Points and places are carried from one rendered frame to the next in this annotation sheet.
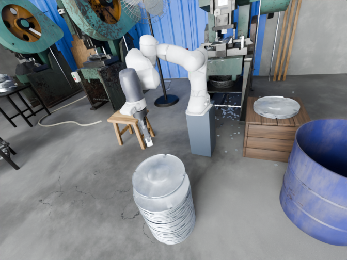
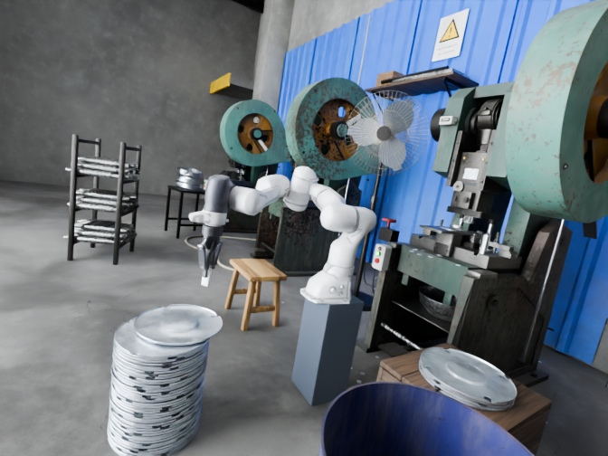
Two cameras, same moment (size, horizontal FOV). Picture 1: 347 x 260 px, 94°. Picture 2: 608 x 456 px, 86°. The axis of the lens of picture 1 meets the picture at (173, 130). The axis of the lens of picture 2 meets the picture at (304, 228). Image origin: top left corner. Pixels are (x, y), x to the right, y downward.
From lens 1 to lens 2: 0.72 m
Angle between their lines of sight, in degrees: 35
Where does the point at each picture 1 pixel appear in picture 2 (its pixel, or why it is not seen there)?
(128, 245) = (80, 404)
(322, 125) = (463, 422)
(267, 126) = not seen: hidden behind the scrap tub
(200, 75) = (344, 243)
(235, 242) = not seen: outside the picture
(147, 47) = (297, 180)
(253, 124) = (389, 374)
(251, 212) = not seen: outside the picture
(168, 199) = (145, 346)
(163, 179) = (173, 328)
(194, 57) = (334, 209)
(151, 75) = (246, 194)
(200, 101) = (324, 281)
